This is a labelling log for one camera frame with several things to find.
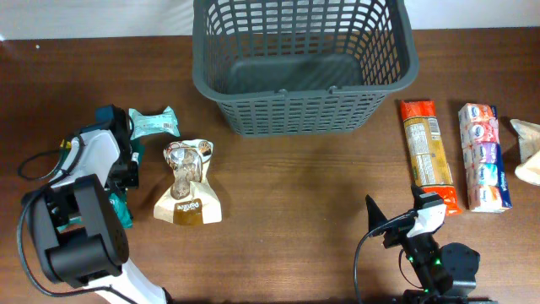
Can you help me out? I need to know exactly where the orange biscuit roll pack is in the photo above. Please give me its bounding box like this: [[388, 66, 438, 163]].
[[400, 100, 462, 216]]

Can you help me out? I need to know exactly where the teal snack packet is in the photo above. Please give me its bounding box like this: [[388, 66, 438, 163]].
[[128, 106, 180, 140]]

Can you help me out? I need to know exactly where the left camera cable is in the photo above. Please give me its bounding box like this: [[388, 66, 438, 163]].
[[15, 134, 136, 304]]

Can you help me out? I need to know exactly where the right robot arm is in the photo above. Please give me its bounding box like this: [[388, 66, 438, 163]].
[[354, 185, 492, 304]]

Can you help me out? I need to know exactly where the grey plastic lattice basket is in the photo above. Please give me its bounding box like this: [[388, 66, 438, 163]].
[[192, 0, 419, 137]]

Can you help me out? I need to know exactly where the cream crumpled bag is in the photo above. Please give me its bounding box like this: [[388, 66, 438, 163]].
[[510, 119, 539, 186]]

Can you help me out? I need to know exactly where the beige brown snack pouch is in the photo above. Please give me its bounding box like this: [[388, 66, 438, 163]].
[[154, 139, 223, 225]]

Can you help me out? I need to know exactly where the green Nescafe coffee bag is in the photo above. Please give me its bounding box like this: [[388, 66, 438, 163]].
[[54, 138, 147, 231]]

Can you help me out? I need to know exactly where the multicolour tissue packet bundle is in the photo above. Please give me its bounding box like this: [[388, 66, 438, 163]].
[[458, 103, 512, 213]]

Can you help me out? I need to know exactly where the camera cable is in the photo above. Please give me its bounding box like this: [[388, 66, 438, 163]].
[[15, 134, 136, 304], [353, 213, 417, 304]]

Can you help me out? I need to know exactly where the right camera cable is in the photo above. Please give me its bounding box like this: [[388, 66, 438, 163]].
[[353, 213, 417, 304]]

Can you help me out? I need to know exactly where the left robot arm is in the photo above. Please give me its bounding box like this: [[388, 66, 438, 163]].
[[16, 105, 171, 303]]

